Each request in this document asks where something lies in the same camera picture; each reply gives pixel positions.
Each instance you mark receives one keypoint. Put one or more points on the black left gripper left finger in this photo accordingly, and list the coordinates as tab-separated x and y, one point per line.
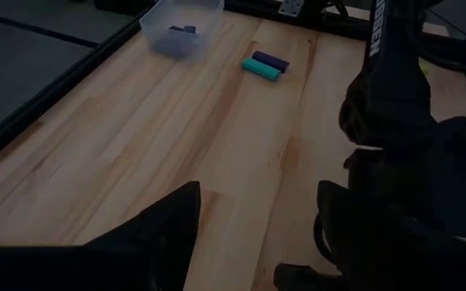
168	234

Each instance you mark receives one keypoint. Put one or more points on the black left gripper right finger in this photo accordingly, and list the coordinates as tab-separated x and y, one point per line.
362	234

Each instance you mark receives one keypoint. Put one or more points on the green rectangular block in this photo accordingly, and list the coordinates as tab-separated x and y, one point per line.
424	68

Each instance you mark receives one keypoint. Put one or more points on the purple rectangular block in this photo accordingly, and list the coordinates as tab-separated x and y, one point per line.
175	28
190	29
271	60

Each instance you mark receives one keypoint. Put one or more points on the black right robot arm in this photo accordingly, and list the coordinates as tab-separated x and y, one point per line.
386	101

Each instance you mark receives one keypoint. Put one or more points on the teal rectangular block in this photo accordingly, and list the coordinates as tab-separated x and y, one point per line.
259	68

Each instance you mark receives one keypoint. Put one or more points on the clear plastic bin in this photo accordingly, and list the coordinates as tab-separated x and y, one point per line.
200	16

